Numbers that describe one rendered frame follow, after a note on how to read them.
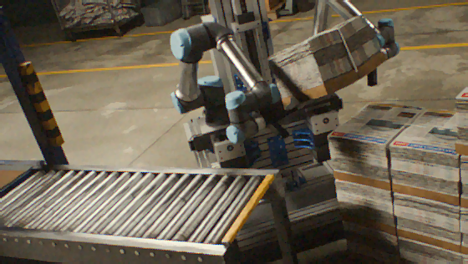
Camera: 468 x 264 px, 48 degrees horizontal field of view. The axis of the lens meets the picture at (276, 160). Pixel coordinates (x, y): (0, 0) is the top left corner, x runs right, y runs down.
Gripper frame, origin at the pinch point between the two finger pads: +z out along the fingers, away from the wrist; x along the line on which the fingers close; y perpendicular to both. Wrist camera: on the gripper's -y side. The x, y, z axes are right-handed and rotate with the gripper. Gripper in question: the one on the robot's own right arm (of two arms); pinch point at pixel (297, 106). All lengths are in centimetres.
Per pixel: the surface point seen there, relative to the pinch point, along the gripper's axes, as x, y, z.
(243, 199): -3.7, -20.9, -44.2
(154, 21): 680, 165, 302
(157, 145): 261, -5, 39
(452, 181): -49, -47, 16
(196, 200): 11, -15, -55
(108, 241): 16, -12, -91
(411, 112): -21, -24, 40
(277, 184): -1.1, -23.7, -26.2
